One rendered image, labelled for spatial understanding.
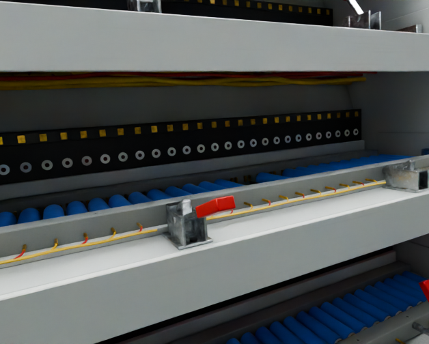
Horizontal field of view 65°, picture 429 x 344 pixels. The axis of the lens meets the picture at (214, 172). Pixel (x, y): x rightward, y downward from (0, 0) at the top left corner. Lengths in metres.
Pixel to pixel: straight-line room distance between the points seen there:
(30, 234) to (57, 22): 0.15
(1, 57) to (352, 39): 0.33
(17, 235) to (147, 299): 0.10
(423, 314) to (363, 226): 0.18
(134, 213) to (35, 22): 0.16
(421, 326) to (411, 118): 0.31
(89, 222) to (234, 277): 0.12
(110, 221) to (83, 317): 0.08
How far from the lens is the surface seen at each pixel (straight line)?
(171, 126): 0.43
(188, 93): 0.51
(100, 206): 0.33
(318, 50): 0.38
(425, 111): 0.61
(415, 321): 0.49
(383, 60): 0.46
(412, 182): 0.42
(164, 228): 0.29
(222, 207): 0.20
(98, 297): 0.24
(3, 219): 0.34
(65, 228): 0.28
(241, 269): 0.27
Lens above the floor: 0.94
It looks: 8 degrees up
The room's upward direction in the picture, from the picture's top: 12 degrees counter-clockwise
